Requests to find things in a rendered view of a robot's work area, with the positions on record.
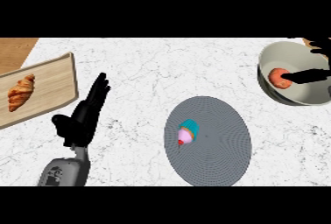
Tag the pale grey bowl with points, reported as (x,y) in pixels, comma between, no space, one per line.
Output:
(298,59)

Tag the grey round placemat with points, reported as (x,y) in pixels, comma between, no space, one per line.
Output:
(215,151)

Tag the orange round squash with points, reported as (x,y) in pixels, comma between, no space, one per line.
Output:
(276,81)

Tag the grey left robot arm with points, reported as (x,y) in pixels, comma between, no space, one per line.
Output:
(64,172)

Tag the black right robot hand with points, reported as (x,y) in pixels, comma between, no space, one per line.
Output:
(308,76)

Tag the golden brown croissant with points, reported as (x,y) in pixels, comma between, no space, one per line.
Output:
(22,92)

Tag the pink cupcake with teal wrapper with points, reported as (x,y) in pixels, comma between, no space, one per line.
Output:
(189,132)

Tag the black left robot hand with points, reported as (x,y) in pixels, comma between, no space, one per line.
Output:
(87,113)

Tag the pale wooden cutting board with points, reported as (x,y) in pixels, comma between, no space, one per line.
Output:
(53,87)

